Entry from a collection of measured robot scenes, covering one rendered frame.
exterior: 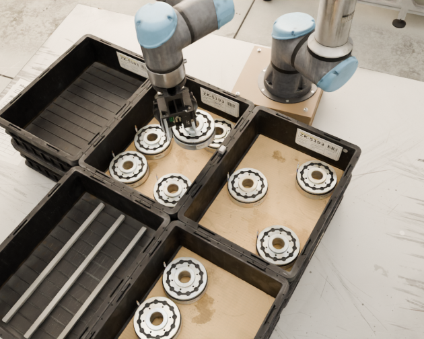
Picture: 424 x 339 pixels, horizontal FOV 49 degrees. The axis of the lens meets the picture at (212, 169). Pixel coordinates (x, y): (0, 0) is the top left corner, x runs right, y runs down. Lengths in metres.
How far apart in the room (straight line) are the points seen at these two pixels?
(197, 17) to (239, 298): 0.61
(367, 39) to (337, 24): 1.79
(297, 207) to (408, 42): 1.97
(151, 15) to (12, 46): 2.35
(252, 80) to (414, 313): 0.81
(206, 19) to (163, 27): 0.10
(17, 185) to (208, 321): 0.75
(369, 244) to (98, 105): 0.88
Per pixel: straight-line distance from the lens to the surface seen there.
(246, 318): 1.07
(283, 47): 1.34
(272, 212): 1.18
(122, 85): 1.49
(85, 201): 1.25
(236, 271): 1.08
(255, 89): 1.47
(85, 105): 1.46
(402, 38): 3.04
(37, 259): 1.22
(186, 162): 1.26
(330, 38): 1.22
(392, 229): 1.37
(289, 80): 1.42
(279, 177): 1.24
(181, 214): 1.07
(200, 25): 0.88
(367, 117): 1.58
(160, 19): 0.84
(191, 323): 1.07
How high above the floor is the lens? 1.86
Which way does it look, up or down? 56 degrees down
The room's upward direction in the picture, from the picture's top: 4 degrees counter-clockwise
